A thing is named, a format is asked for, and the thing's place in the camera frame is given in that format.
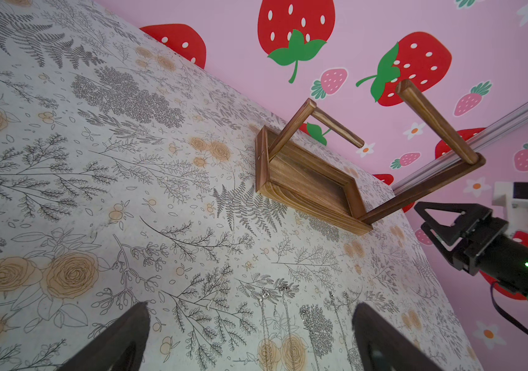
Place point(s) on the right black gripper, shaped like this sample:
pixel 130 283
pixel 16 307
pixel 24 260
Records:
pixel 445 224

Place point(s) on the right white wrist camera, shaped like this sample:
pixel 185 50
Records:
pixel 513 197

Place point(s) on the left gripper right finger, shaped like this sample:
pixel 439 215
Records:
pixel 382 347

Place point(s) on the wooden jewelry display stand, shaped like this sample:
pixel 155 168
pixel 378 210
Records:
pixel 297 178

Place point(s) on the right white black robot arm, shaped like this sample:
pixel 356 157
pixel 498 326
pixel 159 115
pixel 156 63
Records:
pixel 507 263

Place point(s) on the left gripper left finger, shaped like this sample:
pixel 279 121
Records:
pixel 119 347

